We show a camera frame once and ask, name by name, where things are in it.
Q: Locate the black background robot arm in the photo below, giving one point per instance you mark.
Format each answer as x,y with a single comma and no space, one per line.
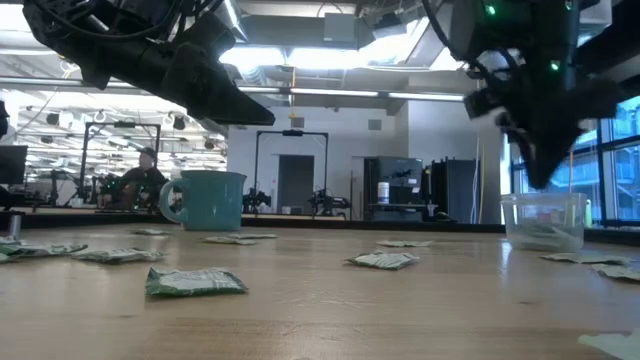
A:
257,200
327,202

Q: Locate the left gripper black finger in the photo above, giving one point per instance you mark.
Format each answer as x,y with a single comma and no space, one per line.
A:
200,85
240,87

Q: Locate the person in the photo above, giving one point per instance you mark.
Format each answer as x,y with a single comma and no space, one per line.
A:
145,180

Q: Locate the grey ceiling box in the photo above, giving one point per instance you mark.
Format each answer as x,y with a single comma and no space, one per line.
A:
340,27

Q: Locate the black computer monitor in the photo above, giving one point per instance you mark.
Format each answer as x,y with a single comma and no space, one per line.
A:
12,165

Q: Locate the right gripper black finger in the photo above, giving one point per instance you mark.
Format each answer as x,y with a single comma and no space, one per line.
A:
550,155
520,145

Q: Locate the black aluminium table frame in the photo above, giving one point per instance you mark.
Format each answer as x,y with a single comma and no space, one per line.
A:
375,224

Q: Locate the green bottle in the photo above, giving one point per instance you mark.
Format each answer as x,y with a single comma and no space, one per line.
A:
589,212

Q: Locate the ceiling light strip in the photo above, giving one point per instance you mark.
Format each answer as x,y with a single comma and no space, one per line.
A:
332,92

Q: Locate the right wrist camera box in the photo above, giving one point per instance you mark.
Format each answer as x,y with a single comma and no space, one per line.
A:
482,104

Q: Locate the black panel cabinet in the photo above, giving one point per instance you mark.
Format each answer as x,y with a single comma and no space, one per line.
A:
455,190

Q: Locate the white canister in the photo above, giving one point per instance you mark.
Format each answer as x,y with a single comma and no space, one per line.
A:
383,192

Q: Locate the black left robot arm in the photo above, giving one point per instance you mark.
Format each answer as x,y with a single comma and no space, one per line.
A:
55,25

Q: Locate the grey door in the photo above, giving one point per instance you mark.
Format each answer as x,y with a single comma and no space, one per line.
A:
295,180

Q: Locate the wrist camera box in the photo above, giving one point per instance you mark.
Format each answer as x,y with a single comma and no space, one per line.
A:
210,35
482,104

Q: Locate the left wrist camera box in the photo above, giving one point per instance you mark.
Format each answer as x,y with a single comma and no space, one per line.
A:
210,35

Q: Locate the black rig frame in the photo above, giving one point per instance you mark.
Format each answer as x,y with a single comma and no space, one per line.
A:
292,133
120,124

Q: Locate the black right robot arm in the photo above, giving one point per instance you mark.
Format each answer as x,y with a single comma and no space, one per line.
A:
525,30

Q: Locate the clear plastic container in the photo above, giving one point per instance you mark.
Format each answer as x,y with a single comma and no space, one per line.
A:
542,210

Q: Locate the black window frame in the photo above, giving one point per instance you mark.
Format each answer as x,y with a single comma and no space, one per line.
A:
601,185

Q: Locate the blue ceramic mug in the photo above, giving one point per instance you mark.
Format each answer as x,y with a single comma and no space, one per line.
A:
210,200

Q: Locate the green white sweetener packet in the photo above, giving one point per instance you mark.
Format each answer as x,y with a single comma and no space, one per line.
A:
404,243
7,240
195,282
229,241
545,237
617,272
117,255
585,258
50,249
262,235
384,260
615,346
5,257
150,232

